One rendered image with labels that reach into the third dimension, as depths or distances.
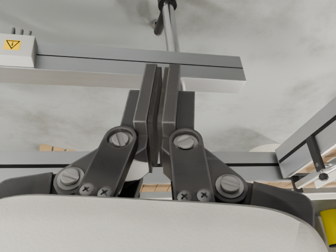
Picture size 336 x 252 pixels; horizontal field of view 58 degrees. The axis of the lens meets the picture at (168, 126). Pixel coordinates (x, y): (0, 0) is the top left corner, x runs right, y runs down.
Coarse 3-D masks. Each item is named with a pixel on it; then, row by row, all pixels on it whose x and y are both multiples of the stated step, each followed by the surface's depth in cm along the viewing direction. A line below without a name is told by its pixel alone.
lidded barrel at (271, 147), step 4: (264, 144) 294; (268, 144) 293; (272, 144) 293; (276, 144) 294; (280, 144) 296; (252, 148) 300; (256, 148) 296; (260, 148) 294; (264, 148) 292; (268, 148) 291; (272, 148) 290
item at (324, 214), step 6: (324, 210) 587; (330, 210) 581; (324, 216) 584; (330, 216) 576; (324, 222) 583; (330, 222) 572; (324, 228) 583; (330, 228) 569; (330, 234) 566; (330, 240) 564; (330, 246) 566
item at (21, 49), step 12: (0, 36) 92; (12, 36) 93; (24, 36) 94; (0, 48) 90; (12, 48) 91; (24, 48) 92; (36, 48) 97; (0, 60) 91; (12, 60) 92; (24, 60) 92
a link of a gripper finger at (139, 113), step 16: (144, 80) 13; (160, 80) 14; (128, 96) 13; (144, 96) 12; (128, 112) 13; (144, 112) 11; (144, 128) 11; (144, 144) 11; (80, 160) 11; (144, 160) 12; (64, 176) 10; (80, 176) 10; (128, 176) 12; (64, 192) 10
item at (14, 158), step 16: (0, 160) 76; (16, 160) 77; (32, 160) 78; (48, 160) 79; (64, 160) 80; (224, 160) 89; (240, 160) 90; (256, 160) 91; (272, 160) 92; (0, 176) 74; (16, 176) 75; (144, 176) 82; (160, 176) 83; (256, 176) 88; (272, 176) 89; (144, 192) 82; (160, 192) 83; (304, 192) 92; (320, 192) 93
